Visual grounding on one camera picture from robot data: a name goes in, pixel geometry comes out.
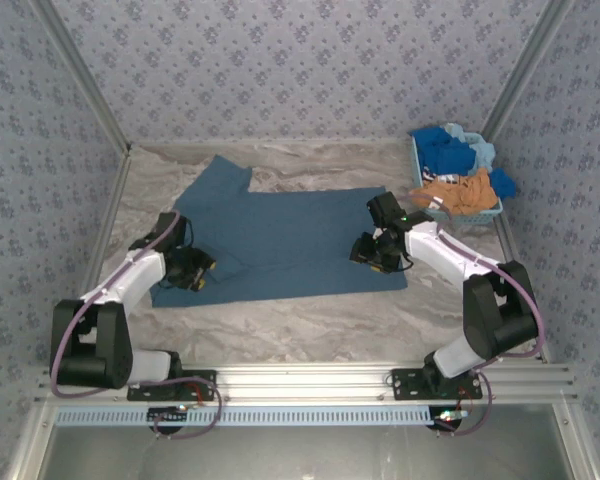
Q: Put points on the teal blue t-shirt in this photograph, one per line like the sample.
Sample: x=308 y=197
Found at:
x=290 y=240

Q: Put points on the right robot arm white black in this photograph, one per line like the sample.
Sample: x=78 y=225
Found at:
x=445 y=250

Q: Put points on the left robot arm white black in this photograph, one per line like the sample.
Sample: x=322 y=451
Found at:
x=130 y=280

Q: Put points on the white blue striped garment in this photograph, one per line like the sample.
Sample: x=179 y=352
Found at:
x=440 y=177

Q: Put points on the light blue plastic basket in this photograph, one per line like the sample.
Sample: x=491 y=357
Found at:
x=472 y=219

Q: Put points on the orange t-shirt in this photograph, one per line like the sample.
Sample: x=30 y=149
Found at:
x=465 y=195

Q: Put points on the royal blue t-shirt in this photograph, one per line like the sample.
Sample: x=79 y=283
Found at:
x=445 y=152

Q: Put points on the light blue t-shirt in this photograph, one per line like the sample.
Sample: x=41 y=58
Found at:
x=482 y=150

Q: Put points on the small black controller board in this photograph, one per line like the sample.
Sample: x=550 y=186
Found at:
x=165 y=419
x=447 y=421

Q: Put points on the grey metal shelf panel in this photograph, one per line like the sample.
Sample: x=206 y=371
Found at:
x=300 y=455

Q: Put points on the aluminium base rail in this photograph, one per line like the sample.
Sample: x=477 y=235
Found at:
x=300 y=380

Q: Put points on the aluminium corner post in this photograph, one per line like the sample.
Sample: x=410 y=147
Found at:
x=80 y=70
x=525 y=70

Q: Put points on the aluminium lower frame rail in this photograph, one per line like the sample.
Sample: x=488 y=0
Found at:
x=575 y=445
x=27 y=450

